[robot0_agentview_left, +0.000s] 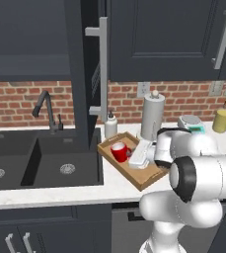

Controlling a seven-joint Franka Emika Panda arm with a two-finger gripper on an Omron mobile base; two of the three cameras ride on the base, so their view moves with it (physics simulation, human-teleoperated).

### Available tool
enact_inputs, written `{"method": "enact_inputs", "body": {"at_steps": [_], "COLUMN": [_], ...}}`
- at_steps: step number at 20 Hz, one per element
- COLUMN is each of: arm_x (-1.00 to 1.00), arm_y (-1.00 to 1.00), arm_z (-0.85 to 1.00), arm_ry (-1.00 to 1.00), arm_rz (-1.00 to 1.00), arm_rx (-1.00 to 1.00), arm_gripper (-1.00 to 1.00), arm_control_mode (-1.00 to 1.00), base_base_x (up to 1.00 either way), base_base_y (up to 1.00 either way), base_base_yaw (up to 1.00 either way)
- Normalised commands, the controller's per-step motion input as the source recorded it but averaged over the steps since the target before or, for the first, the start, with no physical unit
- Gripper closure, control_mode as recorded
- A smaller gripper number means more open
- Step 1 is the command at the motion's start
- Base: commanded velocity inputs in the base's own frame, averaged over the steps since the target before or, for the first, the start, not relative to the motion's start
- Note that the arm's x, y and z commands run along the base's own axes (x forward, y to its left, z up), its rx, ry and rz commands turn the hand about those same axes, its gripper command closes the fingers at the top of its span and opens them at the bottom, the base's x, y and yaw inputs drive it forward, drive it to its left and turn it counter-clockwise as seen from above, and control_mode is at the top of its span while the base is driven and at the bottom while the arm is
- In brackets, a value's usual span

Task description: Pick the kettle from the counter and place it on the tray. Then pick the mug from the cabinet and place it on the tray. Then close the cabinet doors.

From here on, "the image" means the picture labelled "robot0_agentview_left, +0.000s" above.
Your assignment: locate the grey teal kitchen scale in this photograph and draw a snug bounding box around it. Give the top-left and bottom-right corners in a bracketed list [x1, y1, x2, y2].
[178, 114, 206, 135]

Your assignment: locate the grey long door handle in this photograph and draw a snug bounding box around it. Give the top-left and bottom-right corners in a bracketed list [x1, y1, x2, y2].
[84, 16, 109, 124]

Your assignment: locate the red mug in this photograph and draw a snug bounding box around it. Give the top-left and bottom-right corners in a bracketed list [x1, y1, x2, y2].
[110, 141, 133, 164]

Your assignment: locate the grey wall cabinet handle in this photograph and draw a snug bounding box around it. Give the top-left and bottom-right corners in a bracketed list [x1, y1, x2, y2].
[211, 4, 226, 71]

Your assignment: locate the black tap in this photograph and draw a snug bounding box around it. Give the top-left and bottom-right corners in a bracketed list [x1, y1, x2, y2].
[31, 89, 65, 134]

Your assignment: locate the black double sink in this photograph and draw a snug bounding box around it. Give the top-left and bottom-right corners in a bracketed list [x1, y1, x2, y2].
[0, 127, 105, 192]

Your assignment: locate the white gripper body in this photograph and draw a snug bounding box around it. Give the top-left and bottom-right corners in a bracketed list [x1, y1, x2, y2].
[127, 139, 156, 171]

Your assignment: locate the paper towel roll holder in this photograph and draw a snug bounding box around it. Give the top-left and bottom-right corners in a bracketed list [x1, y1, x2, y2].
[140, 89, 167, 142]

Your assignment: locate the black dishwasher handle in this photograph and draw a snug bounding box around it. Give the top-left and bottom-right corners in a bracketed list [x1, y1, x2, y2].
[127, 211, 146, 222]

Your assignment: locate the dark wall cabinet door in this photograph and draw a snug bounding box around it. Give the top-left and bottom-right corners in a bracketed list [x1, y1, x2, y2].
[109, 0, 226, 83]

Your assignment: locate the dark open wall cabinet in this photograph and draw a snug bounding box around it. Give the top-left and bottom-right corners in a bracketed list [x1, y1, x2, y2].
[0, 0, 73, 82]

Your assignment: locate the grey dishwasher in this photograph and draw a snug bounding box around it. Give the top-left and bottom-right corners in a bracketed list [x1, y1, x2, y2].
[111, 202, 159, 253]

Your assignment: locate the white soap dispenser bottle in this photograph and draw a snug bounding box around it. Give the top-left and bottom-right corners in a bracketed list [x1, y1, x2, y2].
[104, 109, 118, 139]

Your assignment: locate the grey base cabinet handle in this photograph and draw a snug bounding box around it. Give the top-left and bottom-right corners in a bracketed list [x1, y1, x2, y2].
[4, 232, 18, 253]
[22, 231, 38, 253]

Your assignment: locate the wooden tray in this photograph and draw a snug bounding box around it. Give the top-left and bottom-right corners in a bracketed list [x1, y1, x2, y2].
[97, 130, 170, 193]

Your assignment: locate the dark open cabinet door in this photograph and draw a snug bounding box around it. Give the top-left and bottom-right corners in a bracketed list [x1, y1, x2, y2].
[63, 0, 103, 150]

